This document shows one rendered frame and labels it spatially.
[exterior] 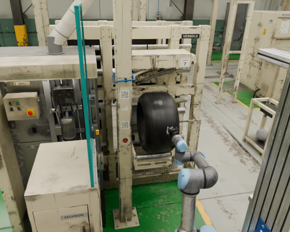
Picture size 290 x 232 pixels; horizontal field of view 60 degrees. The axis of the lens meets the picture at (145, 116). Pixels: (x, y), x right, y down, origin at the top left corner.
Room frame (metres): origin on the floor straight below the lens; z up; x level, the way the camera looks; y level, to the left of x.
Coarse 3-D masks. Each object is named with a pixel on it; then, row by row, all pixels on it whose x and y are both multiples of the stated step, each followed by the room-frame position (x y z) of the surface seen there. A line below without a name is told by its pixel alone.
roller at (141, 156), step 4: (164, 152) 1.99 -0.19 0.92; (168, 152) 1.99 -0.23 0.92; (140, 156) 1.93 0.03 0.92; (144, 156) 1.93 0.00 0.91; (148, 156) 1.94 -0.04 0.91; (152, 156) 1.95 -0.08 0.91; (156, 156) 1.95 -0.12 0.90; (160, 156) 1.96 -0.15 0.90; (164, 156) 1.97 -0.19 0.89; (168, 156) 1.99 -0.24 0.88
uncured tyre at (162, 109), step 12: (144, 96) 2.09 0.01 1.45; (156, 96) 2.06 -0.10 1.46; (168, 96) 2.08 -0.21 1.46; (144, 108) 1.97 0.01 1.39; (156, 108) 1.93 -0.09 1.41; (168, 108) 1.95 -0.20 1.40; (144, 120) 1.92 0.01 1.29; (156, 120) 1.86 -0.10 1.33; (168, 120) 1.88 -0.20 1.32; (144, 132) 2.28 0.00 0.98; (156, 132) 1.82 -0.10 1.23; (144, 144) 1.91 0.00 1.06; (156, 144) 1.83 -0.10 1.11; (168, 144) 1.85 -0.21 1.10
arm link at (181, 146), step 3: (177, 138) 1.58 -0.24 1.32; (180, 138) 1.58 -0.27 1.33; (174, 141) 1.57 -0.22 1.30; (177, 141) 1.55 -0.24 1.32; (180, 141) 1.53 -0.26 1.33; (183, 141) 1.53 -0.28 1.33; (174, 144) 1.56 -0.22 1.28; (177, 144) 1.52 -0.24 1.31; (180, 144) 1.50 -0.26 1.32; (183, 144) 1.50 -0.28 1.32; (186, 144) 1.51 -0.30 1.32; (177, 147) 1.50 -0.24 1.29; (180, 147) 1.49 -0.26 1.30; (183, 147) 1.50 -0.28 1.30; (186, 147) 1.50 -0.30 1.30; (177, 150) 1.52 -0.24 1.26; (180, 150) 1.49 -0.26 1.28; (183, 150) 1.49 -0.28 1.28
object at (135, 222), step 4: (132, 208) 2.16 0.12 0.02; (116, 212) 2.10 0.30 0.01; (136, 212) 2.11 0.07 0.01; (136, 216) 2.05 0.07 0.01; (116, 220) 1.98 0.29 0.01; (120, 220) 1.98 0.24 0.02; (132, 220) 1.98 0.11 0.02; (136, 220) 1.99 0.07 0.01; (116, 224) 1.93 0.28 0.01; (120, 224) 1.93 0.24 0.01; (124, 224) 1.94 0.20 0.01; (128, 224) 1.94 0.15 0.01; (132, 224) 1.94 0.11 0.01; (136, 224) 1.94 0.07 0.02; (116, 228) 1.88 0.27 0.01; (120, 228) 1.88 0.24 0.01
